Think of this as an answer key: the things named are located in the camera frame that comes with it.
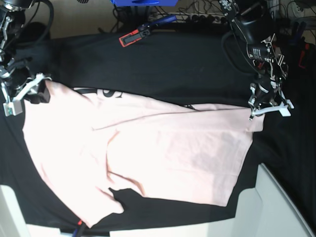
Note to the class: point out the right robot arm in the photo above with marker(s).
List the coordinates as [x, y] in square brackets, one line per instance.
[12, 25]

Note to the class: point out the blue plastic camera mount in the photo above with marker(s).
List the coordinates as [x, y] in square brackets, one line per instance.
[144, 2]

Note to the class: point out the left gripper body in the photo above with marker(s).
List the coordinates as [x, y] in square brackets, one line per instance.
[270, 66]

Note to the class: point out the white power strip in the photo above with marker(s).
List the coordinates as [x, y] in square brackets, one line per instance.
[211, 18]

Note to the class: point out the blue clamp at front edge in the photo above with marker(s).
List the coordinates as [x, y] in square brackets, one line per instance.
[80, 229]

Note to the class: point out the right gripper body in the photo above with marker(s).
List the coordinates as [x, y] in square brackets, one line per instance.
[14, 75]

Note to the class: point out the orange black clamp, blue handles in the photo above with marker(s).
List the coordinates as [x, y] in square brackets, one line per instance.
[145, 30]

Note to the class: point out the blue clamp handle right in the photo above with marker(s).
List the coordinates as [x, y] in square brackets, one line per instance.
[297, 31]

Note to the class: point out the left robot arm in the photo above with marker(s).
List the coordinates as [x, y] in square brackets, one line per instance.
[255, 34]

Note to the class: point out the light pink T-shirt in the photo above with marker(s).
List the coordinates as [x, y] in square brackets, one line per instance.
[85, 145]

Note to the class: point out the orange clamp at right edge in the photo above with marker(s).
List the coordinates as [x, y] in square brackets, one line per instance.
[303, 55]

